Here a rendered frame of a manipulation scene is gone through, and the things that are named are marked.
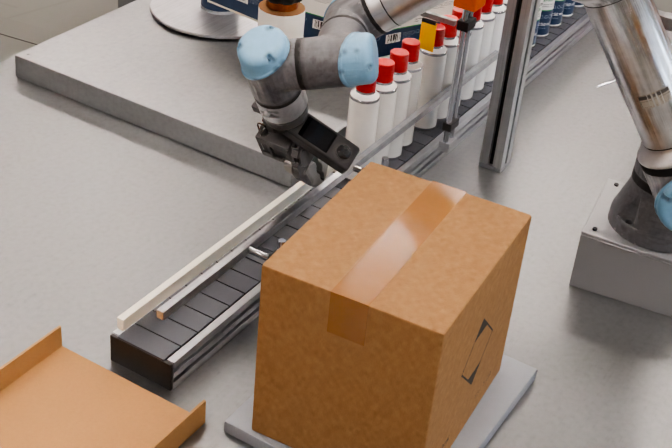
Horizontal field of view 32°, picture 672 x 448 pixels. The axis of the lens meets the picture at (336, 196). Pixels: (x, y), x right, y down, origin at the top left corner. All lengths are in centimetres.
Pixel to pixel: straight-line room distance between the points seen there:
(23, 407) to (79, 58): 97
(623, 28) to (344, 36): 38
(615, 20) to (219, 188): 82
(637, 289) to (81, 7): 332
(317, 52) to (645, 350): 68
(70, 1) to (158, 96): 266
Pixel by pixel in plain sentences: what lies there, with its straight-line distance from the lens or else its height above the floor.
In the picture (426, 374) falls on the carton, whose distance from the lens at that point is 137.
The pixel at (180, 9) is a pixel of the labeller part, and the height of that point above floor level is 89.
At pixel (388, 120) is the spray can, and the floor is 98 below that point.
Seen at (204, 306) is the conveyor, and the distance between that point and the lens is 173.
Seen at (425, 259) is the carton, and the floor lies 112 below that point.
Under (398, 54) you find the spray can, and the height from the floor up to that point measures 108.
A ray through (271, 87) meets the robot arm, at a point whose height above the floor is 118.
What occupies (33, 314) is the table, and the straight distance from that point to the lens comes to 180.
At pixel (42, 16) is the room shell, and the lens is 478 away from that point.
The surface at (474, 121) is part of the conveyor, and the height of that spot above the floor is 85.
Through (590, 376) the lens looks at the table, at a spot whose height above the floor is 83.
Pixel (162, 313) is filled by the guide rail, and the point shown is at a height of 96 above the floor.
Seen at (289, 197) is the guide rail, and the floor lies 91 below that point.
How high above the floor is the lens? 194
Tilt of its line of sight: 32 degrees down
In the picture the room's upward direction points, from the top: 6 degrees clockwise
